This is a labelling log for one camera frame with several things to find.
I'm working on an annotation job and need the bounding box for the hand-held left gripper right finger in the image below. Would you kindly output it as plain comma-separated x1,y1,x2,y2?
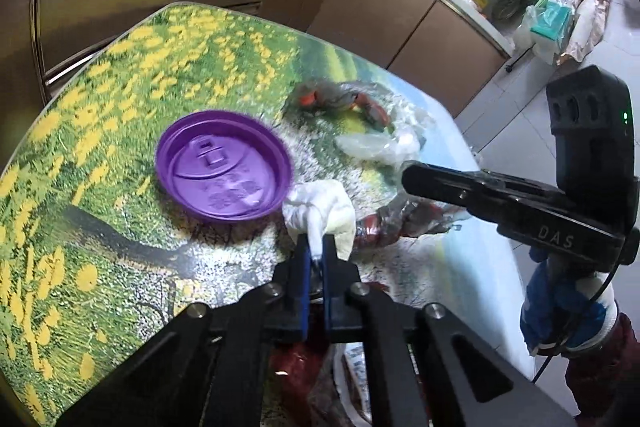
322,234,576,427

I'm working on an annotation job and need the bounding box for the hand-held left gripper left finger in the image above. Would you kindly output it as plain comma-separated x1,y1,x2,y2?
57,234,311,427

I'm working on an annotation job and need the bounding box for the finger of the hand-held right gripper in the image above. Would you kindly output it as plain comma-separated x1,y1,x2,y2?
402,161,502,229

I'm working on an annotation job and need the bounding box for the red foil snack wrapper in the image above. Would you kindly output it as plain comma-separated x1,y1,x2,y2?
354,196,468,254

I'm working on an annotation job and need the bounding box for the white tissue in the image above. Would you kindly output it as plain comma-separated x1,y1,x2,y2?
282,179,357,263

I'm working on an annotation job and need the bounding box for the clear plastic wrapper red print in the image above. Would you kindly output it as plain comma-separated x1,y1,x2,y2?
295,79,393,132

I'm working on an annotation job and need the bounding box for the purple plastic cup lid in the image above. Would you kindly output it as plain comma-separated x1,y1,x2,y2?
155,109,293,223

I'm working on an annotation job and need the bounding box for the person's right forearm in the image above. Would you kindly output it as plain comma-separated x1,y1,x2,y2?
565,312,640,418

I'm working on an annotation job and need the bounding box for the person's right hand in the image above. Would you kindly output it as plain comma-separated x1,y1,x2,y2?
520,249,621,355

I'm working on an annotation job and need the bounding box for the clear crumpled plastic bag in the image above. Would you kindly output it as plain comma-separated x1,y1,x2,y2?
334,127,428,168

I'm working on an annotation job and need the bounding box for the dark red snack wrapper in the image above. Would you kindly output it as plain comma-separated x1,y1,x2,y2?
270,342,327,427

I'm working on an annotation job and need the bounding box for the white printed packet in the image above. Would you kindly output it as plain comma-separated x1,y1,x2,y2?
332,342,373,427

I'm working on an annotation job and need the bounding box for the brown paper bag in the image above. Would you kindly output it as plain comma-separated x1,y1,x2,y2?
565,0,622,64

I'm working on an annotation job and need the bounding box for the brown kitchen counter cabinet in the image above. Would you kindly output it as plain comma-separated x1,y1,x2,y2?
32,0,515,118

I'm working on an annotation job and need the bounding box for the flower print table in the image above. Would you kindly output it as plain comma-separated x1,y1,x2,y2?
0,2,537,427

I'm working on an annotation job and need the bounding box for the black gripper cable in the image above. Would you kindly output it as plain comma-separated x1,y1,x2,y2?
531,232,632,384

